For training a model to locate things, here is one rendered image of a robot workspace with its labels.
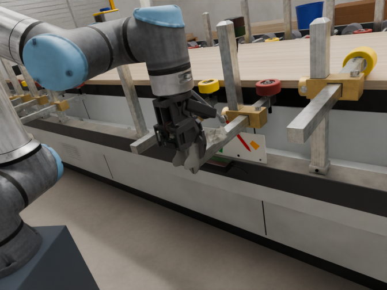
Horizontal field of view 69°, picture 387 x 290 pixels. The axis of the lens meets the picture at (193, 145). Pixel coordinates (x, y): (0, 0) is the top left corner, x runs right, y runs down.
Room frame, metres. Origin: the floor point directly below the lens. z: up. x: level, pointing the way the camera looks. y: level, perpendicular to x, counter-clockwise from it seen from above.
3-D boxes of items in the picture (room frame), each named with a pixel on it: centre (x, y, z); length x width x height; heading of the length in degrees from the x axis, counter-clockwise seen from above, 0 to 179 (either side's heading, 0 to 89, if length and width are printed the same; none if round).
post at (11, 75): (2.05, 1.10, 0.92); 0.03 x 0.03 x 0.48; 46
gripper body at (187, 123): (0.59, 0.02, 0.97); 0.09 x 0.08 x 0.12; 136
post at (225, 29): (0.83, -0.16, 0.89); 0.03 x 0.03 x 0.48; 46
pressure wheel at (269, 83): (0.91, -0.29, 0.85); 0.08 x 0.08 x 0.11
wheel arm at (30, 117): (1.64, 0.75, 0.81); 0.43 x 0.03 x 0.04; 136
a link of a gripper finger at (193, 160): (0.58, 0.01, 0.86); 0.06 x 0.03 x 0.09; 136
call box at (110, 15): (1.19, 0.21, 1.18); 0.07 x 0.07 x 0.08; 46
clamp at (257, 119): (0.82, -0.17, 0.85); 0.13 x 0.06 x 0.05; 46
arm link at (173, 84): (0.60, 0.01, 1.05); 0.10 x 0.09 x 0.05; 46
